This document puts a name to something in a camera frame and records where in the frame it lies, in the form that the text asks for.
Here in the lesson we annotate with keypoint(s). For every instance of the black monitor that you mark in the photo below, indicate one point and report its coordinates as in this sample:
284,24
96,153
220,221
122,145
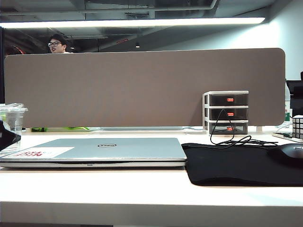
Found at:
297,99

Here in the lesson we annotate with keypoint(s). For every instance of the Rubik's cube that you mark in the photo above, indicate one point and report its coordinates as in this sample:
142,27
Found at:
298,126

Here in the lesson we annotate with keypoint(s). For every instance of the dark translucent drawer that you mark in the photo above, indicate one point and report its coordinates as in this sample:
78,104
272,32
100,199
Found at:
240,128
240,114
217,100

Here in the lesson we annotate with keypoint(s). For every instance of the white drawer organizer frame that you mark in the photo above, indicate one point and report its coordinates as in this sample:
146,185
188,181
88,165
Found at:
205,113

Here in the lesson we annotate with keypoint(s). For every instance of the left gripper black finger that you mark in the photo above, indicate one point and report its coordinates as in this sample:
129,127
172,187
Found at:
7,137

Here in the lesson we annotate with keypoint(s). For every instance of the clear plastic lidded cup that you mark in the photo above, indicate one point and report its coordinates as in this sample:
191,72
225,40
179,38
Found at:
15,118

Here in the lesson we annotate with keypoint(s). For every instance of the green object behind divider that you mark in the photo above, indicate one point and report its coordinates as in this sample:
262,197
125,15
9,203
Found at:
75,128

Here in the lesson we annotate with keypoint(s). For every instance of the round pendant lamp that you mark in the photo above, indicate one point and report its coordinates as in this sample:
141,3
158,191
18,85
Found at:
137,45

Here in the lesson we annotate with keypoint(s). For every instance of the silver Dell laptop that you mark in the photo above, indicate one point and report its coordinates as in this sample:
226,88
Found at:
123,151

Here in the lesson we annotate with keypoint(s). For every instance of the person with dark hair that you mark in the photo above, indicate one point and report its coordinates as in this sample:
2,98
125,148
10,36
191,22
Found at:
56,43

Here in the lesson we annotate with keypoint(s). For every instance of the white divider bracket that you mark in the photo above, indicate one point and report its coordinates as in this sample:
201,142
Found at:
259,129

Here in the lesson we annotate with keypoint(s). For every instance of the black mouse pad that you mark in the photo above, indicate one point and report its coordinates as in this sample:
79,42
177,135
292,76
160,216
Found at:
227,165

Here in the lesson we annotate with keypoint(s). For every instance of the brown desk divider panel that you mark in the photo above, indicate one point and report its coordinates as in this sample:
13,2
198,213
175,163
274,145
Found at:
142,87

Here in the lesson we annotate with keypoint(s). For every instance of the black computer mouse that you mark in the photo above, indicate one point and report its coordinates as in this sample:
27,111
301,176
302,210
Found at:
290,152

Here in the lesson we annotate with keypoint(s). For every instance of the plastic bottle green label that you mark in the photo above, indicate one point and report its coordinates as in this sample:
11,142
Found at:
288,113

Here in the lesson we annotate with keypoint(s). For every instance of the long ceiling light strip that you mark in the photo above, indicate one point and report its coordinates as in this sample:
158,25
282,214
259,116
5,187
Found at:
118,23

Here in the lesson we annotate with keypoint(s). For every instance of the white flat device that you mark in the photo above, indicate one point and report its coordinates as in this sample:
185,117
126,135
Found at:
281,136

